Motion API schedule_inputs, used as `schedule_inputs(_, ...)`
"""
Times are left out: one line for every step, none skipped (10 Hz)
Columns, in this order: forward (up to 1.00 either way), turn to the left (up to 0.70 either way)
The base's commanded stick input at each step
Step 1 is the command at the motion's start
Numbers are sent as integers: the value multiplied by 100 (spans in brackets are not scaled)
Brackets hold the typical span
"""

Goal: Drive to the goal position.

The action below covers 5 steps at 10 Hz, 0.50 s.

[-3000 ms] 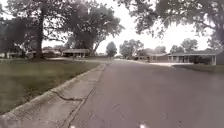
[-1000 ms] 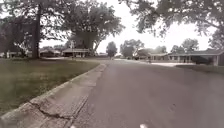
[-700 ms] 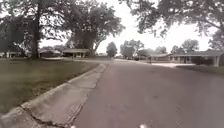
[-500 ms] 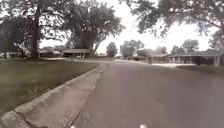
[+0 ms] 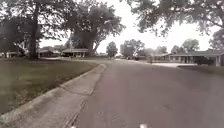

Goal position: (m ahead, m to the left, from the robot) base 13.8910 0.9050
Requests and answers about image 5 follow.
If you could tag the small round tree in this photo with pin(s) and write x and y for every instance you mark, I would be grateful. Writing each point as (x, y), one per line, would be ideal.
(111, 48)

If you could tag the distant tree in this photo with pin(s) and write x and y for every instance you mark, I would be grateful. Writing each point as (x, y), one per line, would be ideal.
(190, 44)
(130, 47)

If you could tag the low house with porch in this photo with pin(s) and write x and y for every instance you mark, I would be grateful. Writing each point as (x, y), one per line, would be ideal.
(76, 52)

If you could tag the broad dark tree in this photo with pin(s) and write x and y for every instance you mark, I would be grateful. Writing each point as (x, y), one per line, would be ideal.
(90, 30)

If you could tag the grey asphalt road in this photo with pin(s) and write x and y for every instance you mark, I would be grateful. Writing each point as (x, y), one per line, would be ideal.
(150, 96)

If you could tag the pale driveway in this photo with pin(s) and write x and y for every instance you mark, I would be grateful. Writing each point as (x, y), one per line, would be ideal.
(168, 64)

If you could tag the concrete kerb gutter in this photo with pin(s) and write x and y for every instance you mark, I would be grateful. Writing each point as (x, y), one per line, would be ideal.
(60, 103)

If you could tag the robot's own part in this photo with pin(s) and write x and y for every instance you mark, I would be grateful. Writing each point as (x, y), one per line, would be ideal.
(143, 126)
(72, 126)

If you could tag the overhanging tree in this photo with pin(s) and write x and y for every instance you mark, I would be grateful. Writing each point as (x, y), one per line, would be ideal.
(173, 13)

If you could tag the grass lawn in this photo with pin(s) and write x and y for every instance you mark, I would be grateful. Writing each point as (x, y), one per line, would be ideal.
(33, 80)

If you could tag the large dark tree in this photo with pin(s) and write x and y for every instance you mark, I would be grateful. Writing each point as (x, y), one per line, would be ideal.
(33, 36)

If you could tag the long low house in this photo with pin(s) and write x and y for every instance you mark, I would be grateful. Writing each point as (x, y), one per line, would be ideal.
(196, 56)

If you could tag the grass strip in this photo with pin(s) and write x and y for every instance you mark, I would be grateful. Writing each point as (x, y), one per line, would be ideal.
(206, 69)

